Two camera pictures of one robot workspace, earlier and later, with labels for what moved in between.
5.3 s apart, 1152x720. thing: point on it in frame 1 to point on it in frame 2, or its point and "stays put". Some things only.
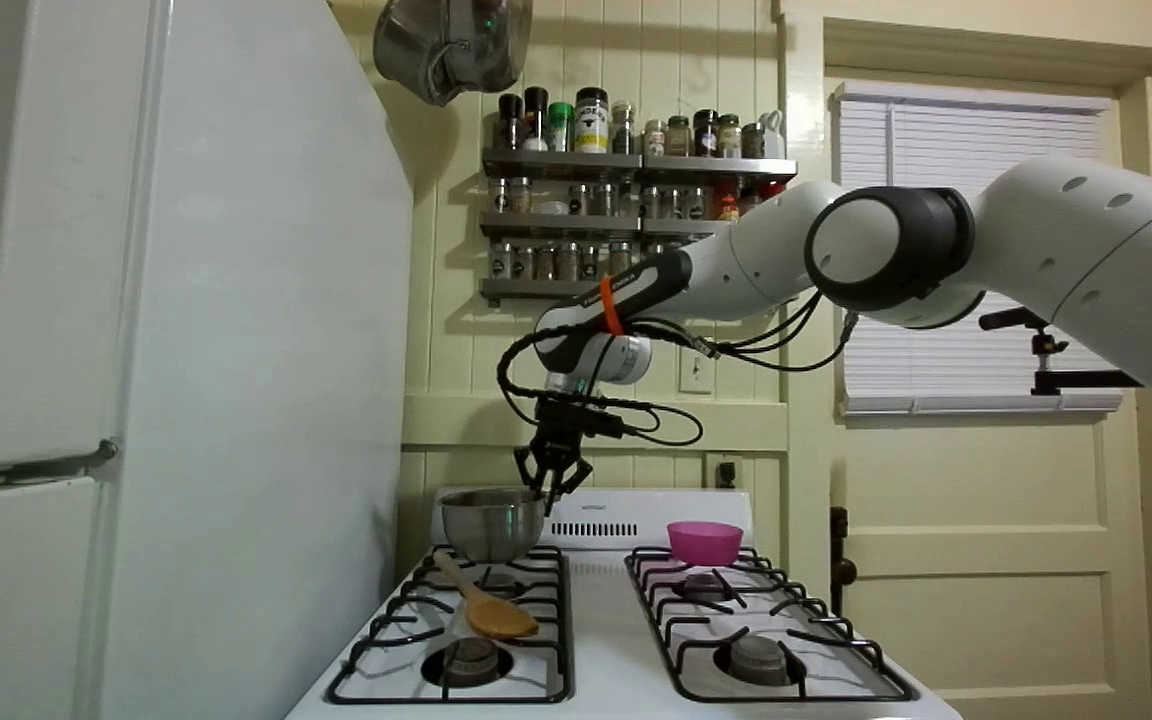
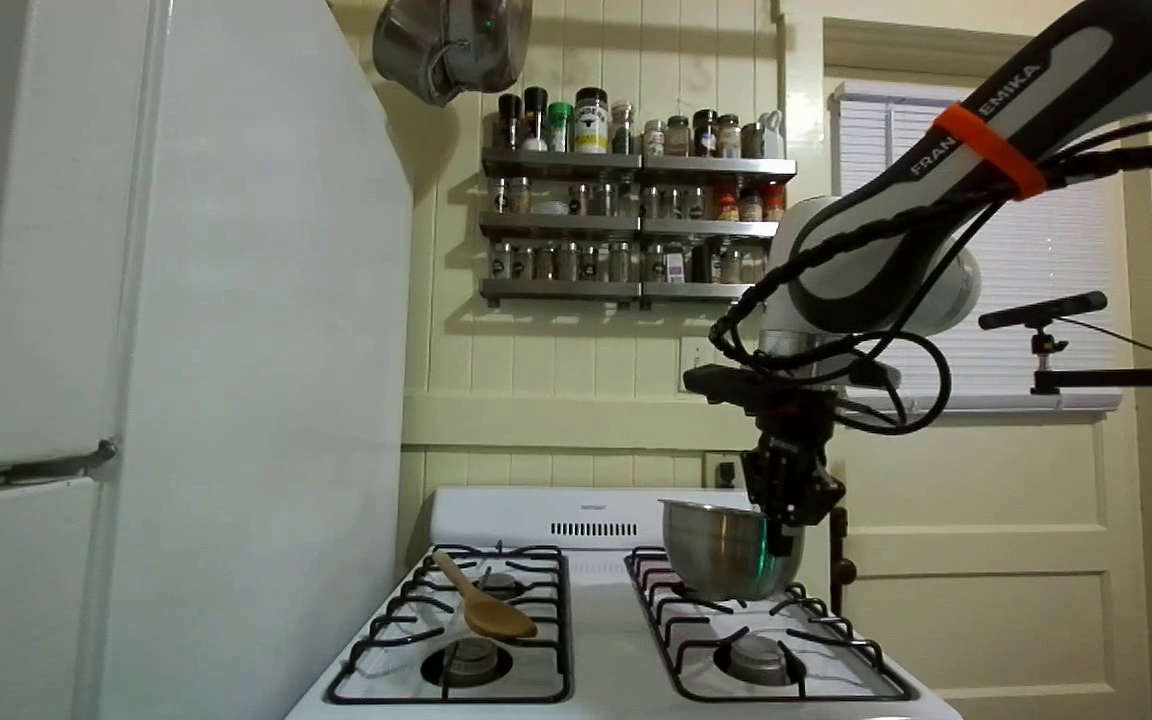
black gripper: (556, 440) to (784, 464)
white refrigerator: (173, 345) stays put
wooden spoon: (486, 612) stays put
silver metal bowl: (489, 523) to (725, 550)
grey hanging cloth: (448, 48) stays put
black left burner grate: (470, 628) stays put
